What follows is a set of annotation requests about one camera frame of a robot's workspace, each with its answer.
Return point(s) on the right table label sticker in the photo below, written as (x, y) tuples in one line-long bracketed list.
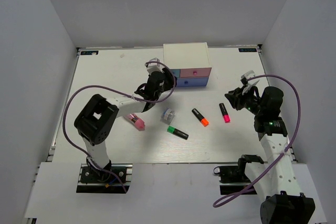
[(247, 49)]

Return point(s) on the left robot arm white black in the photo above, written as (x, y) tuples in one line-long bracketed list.
[(96, 119)]

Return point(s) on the table label sticker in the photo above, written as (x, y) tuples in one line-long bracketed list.
[(90, 52), (247, 49)]

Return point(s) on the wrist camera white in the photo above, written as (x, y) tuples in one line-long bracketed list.
[(153, 66), (247, 83)]

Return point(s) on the green highlighter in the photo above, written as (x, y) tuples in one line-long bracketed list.
[(177, 133)]

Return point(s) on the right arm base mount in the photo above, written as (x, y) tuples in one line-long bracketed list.
[(230, 181)]

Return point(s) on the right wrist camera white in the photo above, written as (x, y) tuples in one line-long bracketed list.
[(247, 83)]

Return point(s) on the left table label sticker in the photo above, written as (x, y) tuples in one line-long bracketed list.
[(90, 52)]

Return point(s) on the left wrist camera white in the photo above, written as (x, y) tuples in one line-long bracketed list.
[(153, 66)]

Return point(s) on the pink drawer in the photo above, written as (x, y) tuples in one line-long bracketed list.
[(195, 72)]

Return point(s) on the pink highlighter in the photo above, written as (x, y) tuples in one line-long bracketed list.
[(224, 112)]

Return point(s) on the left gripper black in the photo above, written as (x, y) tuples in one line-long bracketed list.
[(169, 81)]

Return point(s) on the orange highlighter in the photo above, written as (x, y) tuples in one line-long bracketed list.
[(200, 117)]

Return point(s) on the clear paper clip jar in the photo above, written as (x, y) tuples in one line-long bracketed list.
[(167, 116)]

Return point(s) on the light blue drawer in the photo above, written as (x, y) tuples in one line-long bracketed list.
[(176, 72)]

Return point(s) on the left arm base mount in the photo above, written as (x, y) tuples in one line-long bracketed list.
[(91, 182)]

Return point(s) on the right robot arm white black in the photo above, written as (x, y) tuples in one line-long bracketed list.
[(282, 200)]

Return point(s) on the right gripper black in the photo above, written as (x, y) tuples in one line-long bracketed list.
[(235, 97)]

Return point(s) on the pink capped pen tube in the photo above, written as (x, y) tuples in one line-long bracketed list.
[(137, 122)]

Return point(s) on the white drawer cabinet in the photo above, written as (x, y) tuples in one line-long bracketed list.
[(186, 55)]

